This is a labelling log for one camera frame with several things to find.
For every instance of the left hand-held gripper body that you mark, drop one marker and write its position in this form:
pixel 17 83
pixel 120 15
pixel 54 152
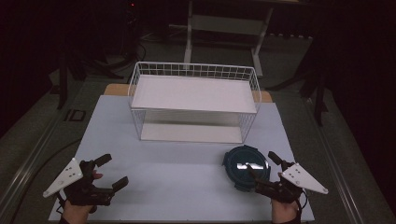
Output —
pixel 88 194

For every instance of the black floor socket box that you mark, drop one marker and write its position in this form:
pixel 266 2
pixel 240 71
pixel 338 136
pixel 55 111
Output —
pixel 74 115

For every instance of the dark device with red light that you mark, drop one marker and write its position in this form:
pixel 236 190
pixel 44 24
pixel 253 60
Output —
pixel 131 28

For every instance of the person's right hand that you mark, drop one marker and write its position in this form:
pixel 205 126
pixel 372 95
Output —
pixel 285 213

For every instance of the person's left hand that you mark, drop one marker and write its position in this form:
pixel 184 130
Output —
pixel 76 214

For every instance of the black metal stand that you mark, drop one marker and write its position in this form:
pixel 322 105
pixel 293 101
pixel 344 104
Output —
pixel 319 102
pixel 63 87

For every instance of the dark teal round lunch box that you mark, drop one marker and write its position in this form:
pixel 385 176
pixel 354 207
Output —
pixel 239 158

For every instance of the metal floor rail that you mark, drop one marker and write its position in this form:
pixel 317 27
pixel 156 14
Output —
pixel 333 161
pixel 28 165

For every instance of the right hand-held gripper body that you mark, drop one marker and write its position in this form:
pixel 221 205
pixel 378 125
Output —
pixel 285 189

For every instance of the white metal desk frame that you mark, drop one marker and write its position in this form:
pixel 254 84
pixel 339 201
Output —
pixel 187 46

